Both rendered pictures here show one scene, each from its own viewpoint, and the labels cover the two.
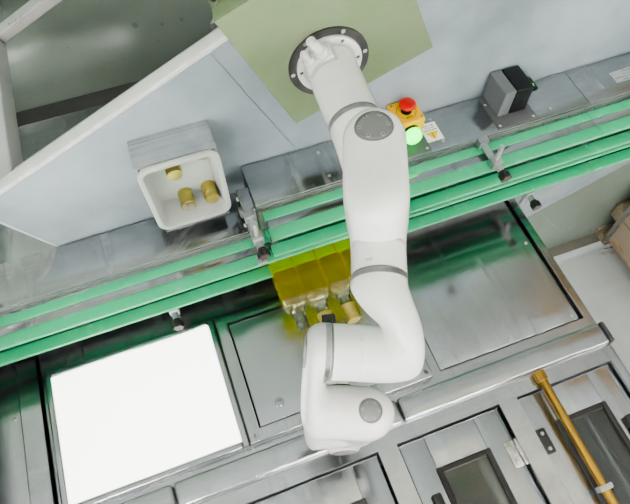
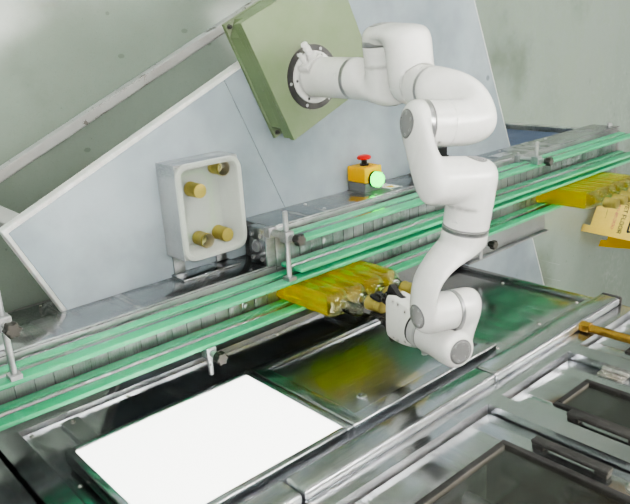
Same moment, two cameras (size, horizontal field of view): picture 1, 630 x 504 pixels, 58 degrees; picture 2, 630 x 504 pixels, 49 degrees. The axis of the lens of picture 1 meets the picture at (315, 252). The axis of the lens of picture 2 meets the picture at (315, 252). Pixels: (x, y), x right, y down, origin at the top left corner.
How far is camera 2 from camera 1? 120 cm
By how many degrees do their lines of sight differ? 45
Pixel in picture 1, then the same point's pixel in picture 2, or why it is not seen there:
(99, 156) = (130, 177)
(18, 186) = (55, 202)
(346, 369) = (445, 111)
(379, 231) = (421, 45)
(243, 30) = (258, 34)
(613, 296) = not seen: outside the picture
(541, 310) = (550, 306)
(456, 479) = (578, 405)
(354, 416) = (467, 159)
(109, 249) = (129, 299)
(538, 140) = not seen: hidden behind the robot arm
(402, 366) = (483, 104)
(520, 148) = not seen: hidden behind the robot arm
